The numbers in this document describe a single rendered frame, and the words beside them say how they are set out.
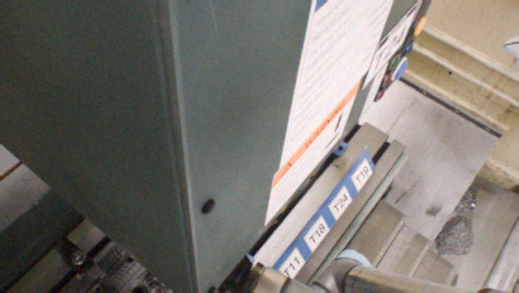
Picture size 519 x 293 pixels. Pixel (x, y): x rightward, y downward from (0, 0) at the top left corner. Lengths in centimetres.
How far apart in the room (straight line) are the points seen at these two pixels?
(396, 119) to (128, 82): 147
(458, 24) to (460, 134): 37
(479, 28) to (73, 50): 133
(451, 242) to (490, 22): 68
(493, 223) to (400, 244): 36
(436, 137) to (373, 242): 41
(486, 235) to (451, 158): 27
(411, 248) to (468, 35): 64
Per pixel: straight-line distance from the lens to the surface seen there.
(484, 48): 154
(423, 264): 156
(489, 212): 179
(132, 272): 114
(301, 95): 38
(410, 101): 170
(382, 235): 152
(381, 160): 144
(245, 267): 84
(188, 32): 21
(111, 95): 27
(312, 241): 123
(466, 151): 168
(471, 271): 165
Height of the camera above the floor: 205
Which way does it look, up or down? 55 degrees down
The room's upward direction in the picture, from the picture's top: 7 degrees clockwise
